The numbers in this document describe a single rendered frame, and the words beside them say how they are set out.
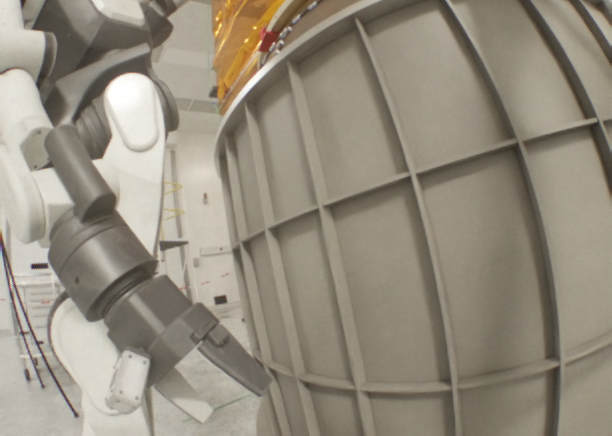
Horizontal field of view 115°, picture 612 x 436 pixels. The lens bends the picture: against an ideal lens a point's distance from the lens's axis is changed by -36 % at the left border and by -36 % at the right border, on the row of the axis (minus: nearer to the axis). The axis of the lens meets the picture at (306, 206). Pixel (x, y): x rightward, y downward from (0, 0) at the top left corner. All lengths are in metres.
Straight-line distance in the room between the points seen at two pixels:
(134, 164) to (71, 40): 0.27
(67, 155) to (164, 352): 0.18
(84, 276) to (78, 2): 0.49
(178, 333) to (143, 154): 0.29
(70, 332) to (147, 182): 0.22
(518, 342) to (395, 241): 0.29
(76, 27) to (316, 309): 0.73
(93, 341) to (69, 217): 0.17
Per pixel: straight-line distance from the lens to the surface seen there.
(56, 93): 0.56
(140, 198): 0.44
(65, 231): 0.28
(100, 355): 0.41
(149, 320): 0.24
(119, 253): 0.26
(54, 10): 0.66
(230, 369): 0.23
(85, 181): 0.27
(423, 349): 0.58
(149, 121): 0.46
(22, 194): 0.30
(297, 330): 0.76
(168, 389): 0.32
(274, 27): 1.40
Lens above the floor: 0.66
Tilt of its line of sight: 12 degrees up
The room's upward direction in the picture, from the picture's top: 12 degrees counter-clockwise
